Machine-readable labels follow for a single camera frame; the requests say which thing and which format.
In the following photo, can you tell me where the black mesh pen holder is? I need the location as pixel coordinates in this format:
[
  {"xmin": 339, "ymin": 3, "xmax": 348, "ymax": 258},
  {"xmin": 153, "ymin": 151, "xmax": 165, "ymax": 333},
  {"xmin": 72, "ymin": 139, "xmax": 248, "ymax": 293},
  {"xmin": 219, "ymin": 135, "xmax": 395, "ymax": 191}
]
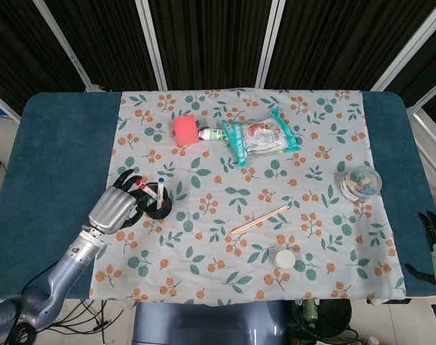
[{"xmin": 137, "ymin": 182, "xmax": 174, "ymax": 219}]

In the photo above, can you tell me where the white bottle green label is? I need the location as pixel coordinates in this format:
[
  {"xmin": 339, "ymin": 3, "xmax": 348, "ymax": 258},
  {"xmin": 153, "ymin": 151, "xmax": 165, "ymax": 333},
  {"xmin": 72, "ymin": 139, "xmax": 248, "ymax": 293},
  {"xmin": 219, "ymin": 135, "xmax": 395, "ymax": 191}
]
[{"xmin": 197, "ymin": 126, "xmax": 228, "ymax": 142}]

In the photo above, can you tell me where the clear jar of coloured clips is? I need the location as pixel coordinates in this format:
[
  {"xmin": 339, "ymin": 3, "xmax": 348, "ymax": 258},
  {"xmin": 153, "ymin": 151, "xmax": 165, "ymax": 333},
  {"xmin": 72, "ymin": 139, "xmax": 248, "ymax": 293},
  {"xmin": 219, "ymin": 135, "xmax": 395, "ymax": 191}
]
[{"xmin": 339, "ymin": 165, "xmax": 383, "ymax": 203}]

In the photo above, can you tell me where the teal fabric table cover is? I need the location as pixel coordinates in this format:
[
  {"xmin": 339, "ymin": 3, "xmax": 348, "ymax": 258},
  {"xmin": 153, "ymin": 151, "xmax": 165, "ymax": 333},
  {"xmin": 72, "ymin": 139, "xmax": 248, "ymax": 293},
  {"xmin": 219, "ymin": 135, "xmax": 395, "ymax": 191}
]
[{"xmin": 0, "ymin": 91, "xmax": 436, "ymax": 300}]

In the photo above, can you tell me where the black bin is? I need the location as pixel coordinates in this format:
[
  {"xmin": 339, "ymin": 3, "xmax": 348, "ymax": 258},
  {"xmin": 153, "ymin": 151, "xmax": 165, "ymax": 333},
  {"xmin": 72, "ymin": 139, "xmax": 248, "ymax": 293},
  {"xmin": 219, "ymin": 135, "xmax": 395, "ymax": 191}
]
[{"xmin": 295, "ymin": 298, "xmax": 353, "ymax": 345}]

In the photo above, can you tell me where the dark screen panel white frame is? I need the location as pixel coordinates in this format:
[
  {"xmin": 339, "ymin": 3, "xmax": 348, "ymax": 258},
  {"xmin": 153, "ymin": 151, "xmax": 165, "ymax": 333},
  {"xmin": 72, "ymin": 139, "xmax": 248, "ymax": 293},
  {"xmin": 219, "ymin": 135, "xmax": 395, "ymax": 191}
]
[
  {"xmin": 371, "ymin": 35, "xmax": 436, "ymax": 123},
  {"xmin": 0, "ymin": 0, "xmax": 94, "ymax": 109},
  {"xmin": 34, "ymin": 0, "xmax": 168, "ymax": 91},
  {"xmin": 135, "ymin": 0, "xmax": 286, "ymax": 91},
  {"xmin": 256, "ymin": 0, "xmax": 436, "ymax": 91}
]

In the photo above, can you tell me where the blue-capped white marker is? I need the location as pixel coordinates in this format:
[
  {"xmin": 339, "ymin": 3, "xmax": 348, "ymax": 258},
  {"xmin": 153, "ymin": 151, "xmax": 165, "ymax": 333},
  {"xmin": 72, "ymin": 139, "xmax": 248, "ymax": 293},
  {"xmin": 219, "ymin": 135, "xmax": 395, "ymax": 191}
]
[{"xmin": 155, "ymin": 175, "xmax": 166, "ymax": 211}]

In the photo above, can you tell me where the white round lid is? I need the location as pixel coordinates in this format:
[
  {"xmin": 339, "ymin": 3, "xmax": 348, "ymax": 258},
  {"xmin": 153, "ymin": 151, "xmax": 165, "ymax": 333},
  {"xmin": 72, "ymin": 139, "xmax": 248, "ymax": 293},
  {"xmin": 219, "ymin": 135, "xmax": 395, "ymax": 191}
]
[{"xmin": 274, "ymin": 249, "xmax": 298, "ymax": 270}]

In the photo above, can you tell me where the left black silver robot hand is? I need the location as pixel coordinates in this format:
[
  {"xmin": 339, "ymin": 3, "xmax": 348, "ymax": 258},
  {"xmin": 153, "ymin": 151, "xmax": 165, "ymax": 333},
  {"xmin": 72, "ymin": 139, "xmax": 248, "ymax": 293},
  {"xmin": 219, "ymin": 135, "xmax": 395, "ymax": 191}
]
[{"xmin": 88, "ymin": 168, "xmax": 158, "ymax": 235}]

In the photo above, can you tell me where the teal clear snack bag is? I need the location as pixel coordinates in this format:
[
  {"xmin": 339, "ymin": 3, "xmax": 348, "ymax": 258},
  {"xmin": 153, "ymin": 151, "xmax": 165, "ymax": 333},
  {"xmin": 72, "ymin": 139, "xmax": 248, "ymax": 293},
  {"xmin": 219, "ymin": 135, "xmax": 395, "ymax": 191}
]
[{"xmin": 221, "ymin": 106, "xmax": 301, "ymax": 169}]

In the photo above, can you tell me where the floral print tablecloth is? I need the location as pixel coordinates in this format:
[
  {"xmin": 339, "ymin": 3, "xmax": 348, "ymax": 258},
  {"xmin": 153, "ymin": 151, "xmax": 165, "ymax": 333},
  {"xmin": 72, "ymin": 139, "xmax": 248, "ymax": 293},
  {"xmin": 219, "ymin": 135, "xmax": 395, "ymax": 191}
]
[{"xmin": 88, "ymin": 88, "xmax": 408, "ymax": 307}]

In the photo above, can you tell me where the red-capped white marker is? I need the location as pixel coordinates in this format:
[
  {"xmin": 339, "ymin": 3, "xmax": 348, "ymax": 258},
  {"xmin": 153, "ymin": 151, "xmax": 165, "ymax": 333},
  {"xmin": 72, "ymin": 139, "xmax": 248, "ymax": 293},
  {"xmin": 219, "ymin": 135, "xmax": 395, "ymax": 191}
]
[{"xmin": 134, "ymin": 180, "xmax": 158, "ymax": 201}]

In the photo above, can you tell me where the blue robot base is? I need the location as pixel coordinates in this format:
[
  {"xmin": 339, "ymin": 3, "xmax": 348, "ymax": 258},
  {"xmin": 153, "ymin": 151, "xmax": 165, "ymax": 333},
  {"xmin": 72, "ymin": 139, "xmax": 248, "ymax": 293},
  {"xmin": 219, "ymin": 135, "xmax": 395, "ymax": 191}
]
[{"xmin": 131, "ymin": 300, "xmax": 289, "ymax": 345}]

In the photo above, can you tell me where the wooden chopstick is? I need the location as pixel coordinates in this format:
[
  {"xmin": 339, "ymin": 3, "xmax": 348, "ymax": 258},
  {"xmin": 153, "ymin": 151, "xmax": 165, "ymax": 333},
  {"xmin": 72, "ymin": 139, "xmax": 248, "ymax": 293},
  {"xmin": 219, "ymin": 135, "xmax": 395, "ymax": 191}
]
[
  {"xmin": 230, "ymin": 203, "xmax": 289, "ymax": 233},
  {"xmin": 231, "ymin": 206, "xmax": 291, "ymax": 235}
]

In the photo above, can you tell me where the pink sponge block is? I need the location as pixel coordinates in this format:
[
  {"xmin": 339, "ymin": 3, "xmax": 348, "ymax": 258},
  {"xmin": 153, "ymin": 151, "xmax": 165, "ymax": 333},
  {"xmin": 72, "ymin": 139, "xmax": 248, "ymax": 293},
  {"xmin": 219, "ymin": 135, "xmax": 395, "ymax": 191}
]
[{"xmin": 172, "ymin": 114, "xmax": 200, "ymax": 147}]

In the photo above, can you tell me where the black floor cable bundle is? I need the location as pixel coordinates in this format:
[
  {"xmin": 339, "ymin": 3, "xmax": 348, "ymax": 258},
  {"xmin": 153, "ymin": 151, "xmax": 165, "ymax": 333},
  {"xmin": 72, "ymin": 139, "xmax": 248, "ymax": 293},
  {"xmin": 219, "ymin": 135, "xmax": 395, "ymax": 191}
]
[{"xmin": 7, "ymin": 298, "xmax": 113, "ymax": 345}]

